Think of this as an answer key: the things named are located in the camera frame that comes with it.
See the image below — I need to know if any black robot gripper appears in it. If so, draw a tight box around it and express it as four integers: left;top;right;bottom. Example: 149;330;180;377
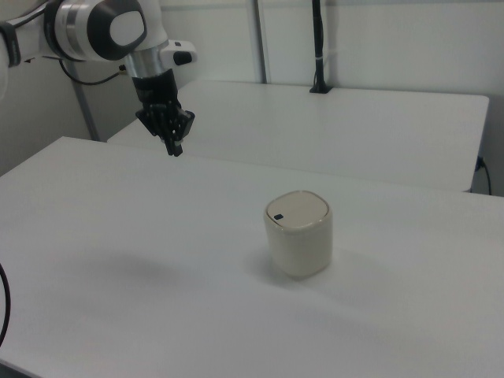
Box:
132;69;197;158

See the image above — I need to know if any black cable on table side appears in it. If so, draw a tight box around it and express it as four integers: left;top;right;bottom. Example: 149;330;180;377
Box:
476;156;494;195

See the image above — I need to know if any white side table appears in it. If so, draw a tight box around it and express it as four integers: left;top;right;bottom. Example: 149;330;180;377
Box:
106;80;491;194

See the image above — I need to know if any cream trash bin lid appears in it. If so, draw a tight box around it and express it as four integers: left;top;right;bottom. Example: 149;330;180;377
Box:
265;190;329;231

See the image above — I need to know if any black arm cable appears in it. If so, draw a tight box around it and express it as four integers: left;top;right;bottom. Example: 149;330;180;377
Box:
57;57;128;87

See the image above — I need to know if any cream plastic trash bin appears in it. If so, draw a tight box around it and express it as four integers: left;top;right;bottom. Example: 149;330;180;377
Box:
262;190;334;282

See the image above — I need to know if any black pole with clamp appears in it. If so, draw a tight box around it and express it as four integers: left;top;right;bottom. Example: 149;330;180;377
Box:
308;0;335;95

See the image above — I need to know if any thick black cable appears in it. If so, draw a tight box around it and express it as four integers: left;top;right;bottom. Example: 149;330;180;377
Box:
0;261;13;344

